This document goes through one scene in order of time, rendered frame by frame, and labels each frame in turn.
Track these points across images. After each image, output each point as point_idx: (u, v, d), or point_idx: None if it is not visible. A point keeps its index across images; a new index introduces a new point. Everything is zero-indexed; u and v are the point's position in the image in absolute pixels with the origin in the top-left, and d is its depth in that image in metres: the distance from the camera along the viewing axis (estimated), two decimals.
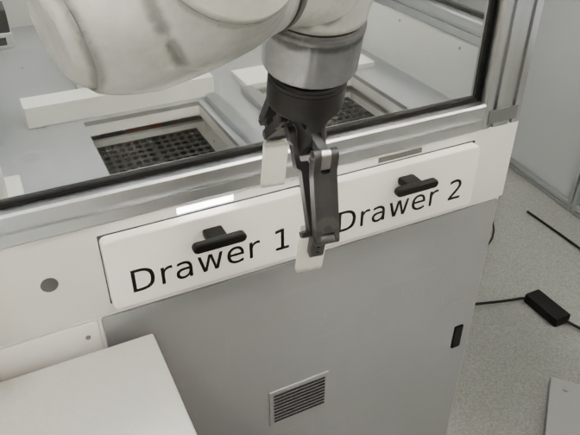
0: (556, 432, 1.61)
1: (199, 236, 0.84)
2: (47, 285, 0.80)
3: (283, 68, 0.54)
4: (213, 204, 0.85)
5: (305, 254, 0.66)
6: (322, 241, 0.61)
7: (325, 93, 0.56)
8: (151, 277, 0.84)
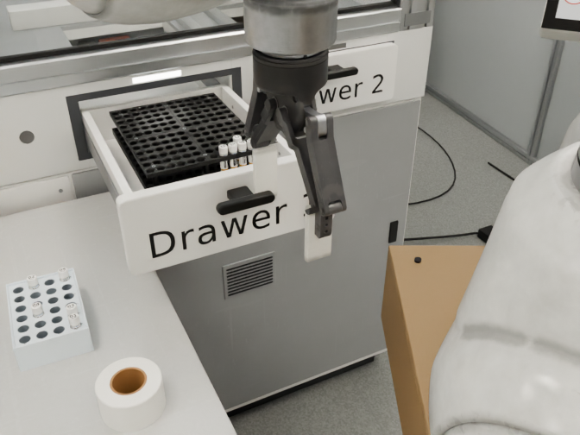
0: None
1: (223, 198, 0.78)
2: (24, 136, 0.97)
3: (269, 37, 0.57)
4: (164, 78, 1.02)
5: (312, 238, 0.66)
6: (330, 209, 0.61)
7: (311, 61, 0.59)
8: (172, 242, 0.78)
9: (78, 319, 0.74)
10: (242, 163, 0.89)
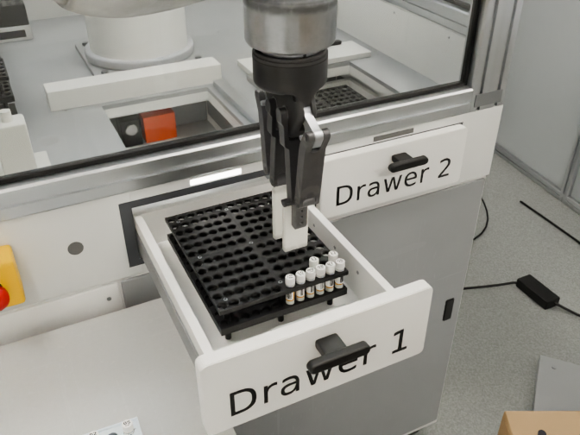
0: (544, 406, 1.70)
1: (311, 347, 0.69)
2: (72, 248, 0.88)
3: (268, 36, 0.57)
4: (223, 177, 0.93)
5: (290, 229, 0.71)
6: (304, 202, 0.66)
7: (311, 60, 0.59)
8: (253, 398, 0.69)
9: (293, 285, 0.78)
10: (319, 288, 0.80)
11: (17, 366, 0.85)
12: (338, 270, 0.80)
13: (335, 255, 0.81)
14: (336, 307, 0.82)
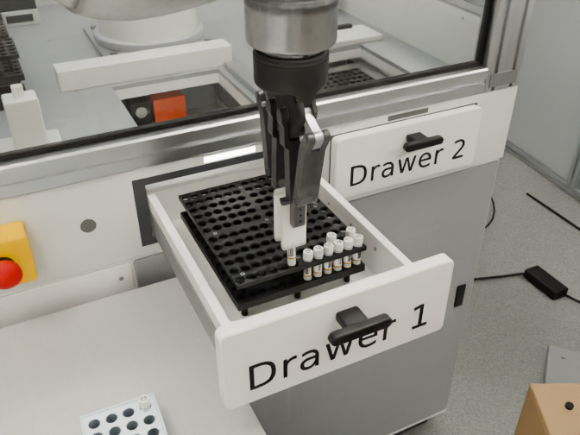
0: None
1: (331, 320, 0.68)
2: (85, 225, 0.87)
3: (269, 37, 0.57)
4: (237, 155, 0.92)
5: (288, 228, 0.71)
6: (302, 200, 0.66)
7: (312, 61, 0.59)
8: (272, 372, 0.68)
9: (311, 260, 0.76)
10: (337, 264, 0.79)
11: (29, 344, 0.84)
12: (356, 246, 0.79)
13: (353, 230, 0.80)
14: None
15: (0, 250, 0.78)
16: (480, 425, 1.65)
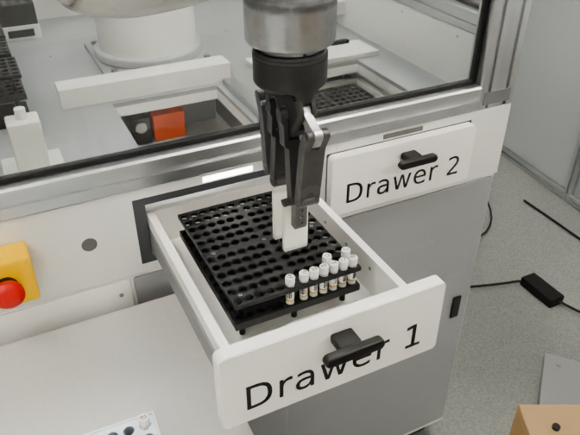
0: (549, 403, 1.71)
1: (326, 342, 0.70)
2: (86, 244, 0.89)
3: (268, 36, 0.57)
4: (235, 174, 0.94)
5: (290, 229, 0.71)
6: (304, 201, 0.66)
7: (311, 60, 0.59)
8: (268, 392, 0.70)
9: (307, 280, 0.78)
10: (332, 284, 0.81)
11: (32, 362, 0.86)
12: (351, 266, 0.81)
13: (348, 250, 0.82)
14: (349, 303, 0.83)
15: (3, 271, 0.80)
16: (476, 432, 1.67)
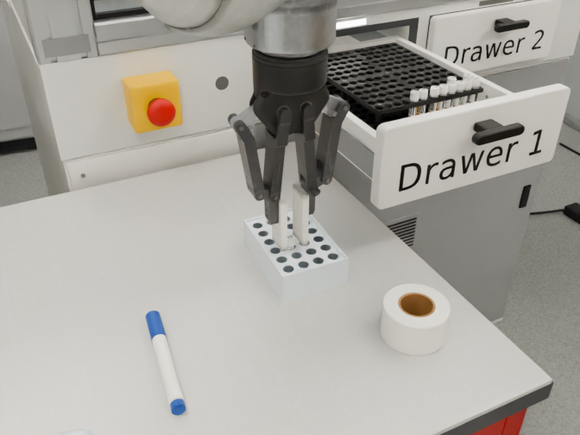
0: None
1: (469, 130, 0.77)
2: (220, 82, 0.96)
3: (331, 30, 0.58)
4: (350, 26, 1.01)
5: (306, 220, 0.73)
6: (329, 174, 0.71)
7: None
8: (418, 175, 0.77)
9: (438, 96, 0.86)
10: (457, 104, 0.88)
11: (173, 185, 0.93)
12: (475, 87, 0.88)
13: (470, 75, 0.89)
14: None
15: (156, 91, 0.88)
16: (533, 335, 1.74)
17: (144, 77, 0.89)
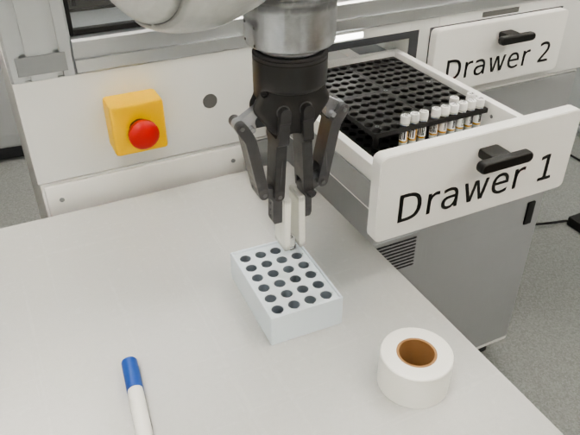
0: None
1: (474, 157, 0.71)
2: (207, 100, 0.91)
3: (331, 30, 0.58)
4: (347, 40, 0.96)
5: (303, 221, 0.73)
6: (324, 175, 0.71)
7: None
8: (418, 205, 0.71)
9: (439, 117, 0.80)
10: (460, 125, 0.83)
11: (158, 211, 0.88)
12: (478, 108, 0.83)
13: (474, 94, 0.83)
14: None
15: (138, 111, 0.82)
16: (538, 353, 1.68)
17: (126, 96, 0.83)
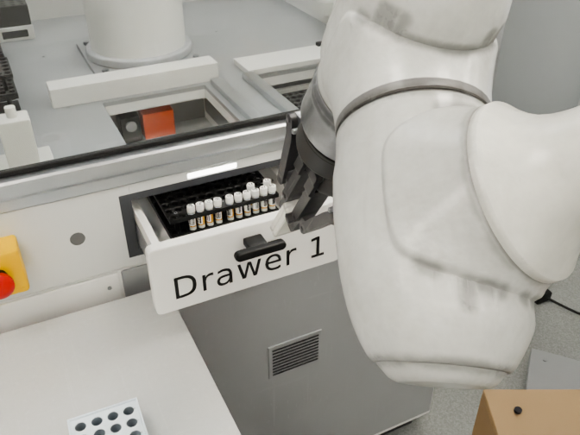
0: None
1: (240, 244, 0.87)
2: (75, 238, 0.92)
3: (332, 149, 0.51)
4: (219, 171, 0.97)
5: (285, 226, 0.72)
6: (309, 230, 0.67)
7: None
8: (193, 285, 0.87)
9: (232, 203, 0.95)
10: (255, 208, 0.98)
11: (22, 351, 0.89)
12: (270, 192, 0.98)
13: (268, 180, 0.99)
14: None
15: None
16: (463, 425, 1.70)
17: None
